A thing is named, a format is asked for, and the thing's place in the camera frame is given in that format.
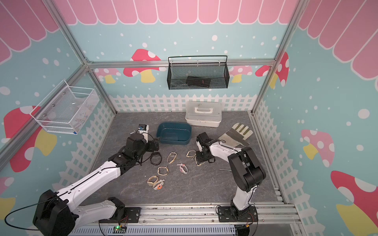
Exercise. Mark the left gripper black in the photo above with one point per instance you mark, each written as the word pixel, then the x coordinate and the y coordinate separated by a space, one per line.
pixel 152 148

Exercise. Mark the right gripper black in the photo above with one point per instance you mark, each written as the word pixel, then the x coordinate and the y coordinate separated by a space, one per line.
pixel 199 158

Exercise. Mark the black watch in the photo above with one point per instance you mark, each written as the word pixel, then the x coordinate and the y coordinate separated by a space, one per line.
pixel 155 158

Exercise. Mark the pink white watch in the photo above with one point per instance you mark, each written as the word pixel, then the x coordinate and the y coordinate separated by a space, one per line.
pixel 183 168

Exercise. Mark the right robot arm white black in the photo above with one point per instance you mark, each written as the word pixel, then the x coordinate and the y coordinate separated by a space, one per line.
pixel 247 171

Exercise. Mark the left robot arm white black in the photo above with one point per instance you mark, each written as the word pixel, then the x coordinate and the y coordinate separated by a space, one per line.
pixel 59 213

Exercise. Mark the teal plastic storage box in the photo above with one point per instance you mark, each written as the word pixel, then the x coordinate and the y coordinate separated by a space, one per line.
pixel 174 133

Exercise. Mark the grey work glove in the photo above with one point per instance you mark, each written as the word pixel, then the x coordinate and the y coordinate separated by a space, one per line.
pixel 237 135

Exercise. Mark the black item inside mesh basket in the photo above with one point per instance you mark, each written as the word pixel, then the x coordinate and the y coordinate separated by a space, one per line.
pixel 198 81

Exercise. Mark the green circuit board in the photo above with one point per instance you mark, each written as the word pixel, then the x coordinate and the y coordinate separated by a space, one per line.
pixel 119 229

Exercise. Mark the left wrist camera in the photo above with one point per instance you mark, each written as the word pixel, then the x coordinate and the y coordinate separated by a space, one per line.
pixel 143 129

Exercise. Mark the white plastic toolbox with handle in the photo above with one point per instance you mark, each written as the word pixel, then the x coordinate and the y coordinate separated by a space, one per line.
pixel 207 114

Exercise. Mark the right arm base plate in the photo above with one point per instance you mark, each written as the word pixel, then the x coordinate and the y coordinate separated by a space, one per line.
pixel 232 214

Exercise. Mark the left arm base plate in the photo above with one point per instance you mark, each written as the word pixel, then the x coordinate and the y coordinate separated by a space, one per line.
pixel 131 214

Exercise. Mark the black wire mesh basket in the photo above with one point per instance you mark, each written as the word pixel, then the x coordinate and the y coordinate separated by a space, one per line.
pixel 212 67

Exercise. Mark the grey slotted cable duct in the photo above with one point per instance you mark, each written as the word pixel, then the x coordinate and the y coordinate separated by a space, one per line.
pixel 158 230

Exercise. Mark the white wire mesh basket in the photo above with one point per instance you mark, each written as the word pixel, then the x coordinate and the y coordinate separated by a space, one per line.
pixel 65 109

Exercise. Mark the aluminium rail frame front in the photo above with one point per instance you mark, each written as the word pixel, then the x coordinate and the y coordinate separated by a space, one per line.
pixel 268 213

